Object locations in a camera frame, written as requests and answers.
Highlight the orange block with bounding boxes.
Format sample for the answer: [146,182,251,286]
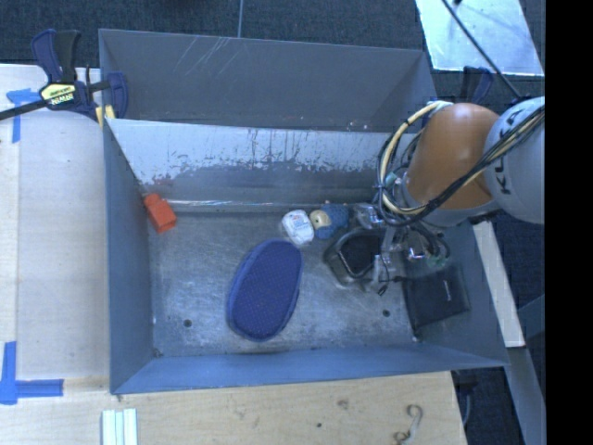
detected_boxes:
[143,193,179,235]

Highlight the pale wood board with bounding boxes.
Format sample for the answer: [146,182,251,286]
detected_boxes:
[16,108,112,381]

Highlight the black flat case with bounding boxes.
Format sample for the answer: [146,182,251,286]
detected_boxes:
[401,265,472,332]

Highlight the white round packet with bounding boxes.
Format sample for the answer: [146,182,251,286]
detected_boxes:
[281,209,316,247]

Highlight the blue oval pad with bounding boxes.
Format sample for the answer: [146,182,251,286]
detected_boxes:
[225,238,305,343]

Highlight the grey metal bin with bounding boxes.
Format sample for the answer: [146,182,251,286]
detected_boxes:
[97,28,511,396]

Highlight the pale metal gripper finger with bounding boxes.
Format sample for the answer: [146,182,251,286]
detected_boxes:
[372,252,391,289]

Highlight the black sunglasses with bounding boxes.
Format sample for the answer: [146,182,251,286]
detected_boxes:
[322,227,395,294]

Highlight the blue toy animal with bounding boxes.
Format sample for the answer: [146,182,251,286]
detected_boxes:
[309,202,350,241]

